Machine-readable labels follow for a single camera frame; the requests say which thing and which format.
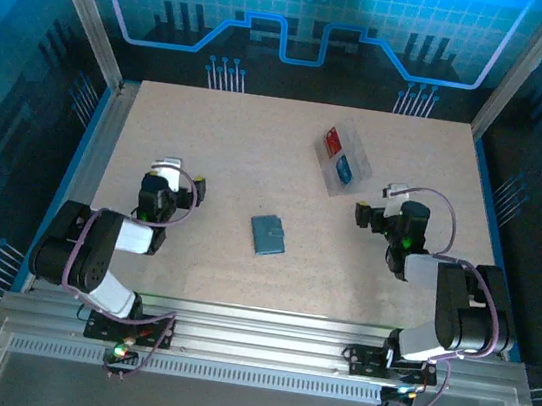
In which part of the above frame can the blue credit card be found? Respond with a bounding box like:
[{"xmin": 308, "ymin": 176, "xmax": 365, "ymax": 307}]
[{"xmin": 333, "ymin": 154, "xmax": 358, "ymax": 185}]

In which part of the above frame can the clear plastic card tray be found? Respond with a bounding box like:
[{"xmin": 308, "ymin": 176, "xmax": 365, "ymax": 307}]
[{"xmin": 307, "ymin": 113, "xmax": 382, "ymax": 203}]

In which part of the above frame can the red credit card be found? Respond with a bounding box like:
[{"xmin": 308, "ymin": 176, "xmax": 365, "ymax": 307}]
[{"xmin": 321, "ymin": 125, "xmax": 346, "ymax": 161}]

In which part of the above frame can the teal leather card holder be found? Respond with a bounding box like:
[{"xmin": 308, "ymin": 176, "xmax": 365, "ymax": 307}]
[{"xmin": 246, "ymin": 213, "xmax": 291, "ymax": 260}]

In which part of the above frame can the blue table edge strip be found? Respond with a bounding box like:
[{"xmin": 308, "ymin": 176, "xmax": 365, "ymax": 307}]
[
  {"xmin": 10, "ymin": 77, "xmax": 115, "ymax": 302},
  {"xmin": 445, "ymin": 138, "xmax": 542, "ymax": 363}
]

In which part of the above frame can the black LED controller board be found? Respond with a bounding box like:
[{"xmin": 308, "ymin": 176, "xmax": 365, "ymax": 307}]
[
  {"xmin": 377, "ymin": 379, "xmax": 421, "ymax": 406},
  {"xmin": 100, "ymin": 339, "xmax": 141, "ymax": 377}
]

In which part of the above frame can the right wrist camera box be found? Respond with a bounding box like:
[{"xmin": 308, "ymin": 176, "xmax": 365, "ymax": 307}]
[{"xmin": 378, "ymin": 181, "xmax": 414, "ymax": 221}]

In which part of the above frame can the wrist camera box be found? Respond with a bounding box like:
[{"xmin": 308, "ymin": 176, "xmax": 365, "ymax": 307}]
[
  {"xmin": 146, "ymin": 154, "xmax": 186, "ymax": 194},
  {"xmin": 378, "ymin": 181, "xmax": 414, "ymax": 221}
]

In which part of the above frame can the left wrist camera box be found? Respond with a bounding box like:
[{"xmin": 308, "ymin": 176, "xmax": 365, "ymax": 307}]
[{"xmin": 146, "ymin": 154, "xmax": 186, "ymax": 194}]

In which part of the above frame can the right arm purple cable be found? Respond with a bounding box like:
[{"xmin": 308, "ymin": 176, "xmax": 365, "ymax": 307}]
[{"xmin": 363, "ymin": 182, "xmax": 523, "ymax": 406}]

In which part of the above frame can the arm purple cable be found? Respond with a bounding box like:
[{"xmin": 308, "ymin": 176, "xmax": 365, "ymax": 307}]
[
  {"xmin": 48, "ymin": 150, "xmax": 204, "ymax": 387},
  {"xmin": 363, "ymin": 182, "xmax": 523, "ymax": 406}
]

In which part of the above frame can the aluminium side rail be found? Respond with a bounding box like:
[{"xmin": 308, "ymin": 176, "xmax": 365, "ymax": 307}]
[{"xmin": 23, "ymin": 71, "xmax": 142, "ymax": 306}]

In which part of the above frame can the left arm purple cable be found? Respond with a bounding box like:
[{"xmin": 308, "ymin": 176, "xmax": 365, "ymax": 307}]
[{"xmin": 48, "ymin": 150, "xmax": 204, "ymax": 387}]

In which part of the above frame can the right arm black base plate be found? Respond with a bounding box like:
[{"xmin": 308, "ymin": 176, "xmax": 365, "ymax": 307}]
[{"xmin": 345, "ymin": 342, "xmax": 441, "ymax": 389}]

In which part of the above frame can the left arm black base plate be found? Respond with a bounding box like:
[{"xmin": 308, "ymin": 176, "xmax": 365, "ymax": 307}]
[{"xmin": 82, "ymin": 305, "xmax": 178, "ymax": 352}]

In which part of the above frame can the aluminium frame rail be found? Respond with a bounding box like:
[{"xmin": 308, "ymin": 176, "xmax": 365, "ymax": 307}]
[{"xmin": 0, "ymin": 270, "xmax": 538, "ymax": 402}]

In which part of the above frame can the slotted grey cable duct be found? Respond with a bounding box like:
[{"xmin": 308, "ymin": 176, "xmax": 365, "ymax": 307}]
[{"xmin": 7, "ymin": 335, "xmax": 385, "ymax": 406}]

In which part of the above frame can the aluminium corner post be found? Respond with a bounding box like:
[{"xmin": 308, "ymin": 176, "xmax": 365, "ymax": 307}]
[
  {"xmin": 20, "ymin": 0, "xmax": 137, "ymax": 92},
  {"xmin": 469, "ymin": 0, "xmax": 542, "ymax": 149}
]

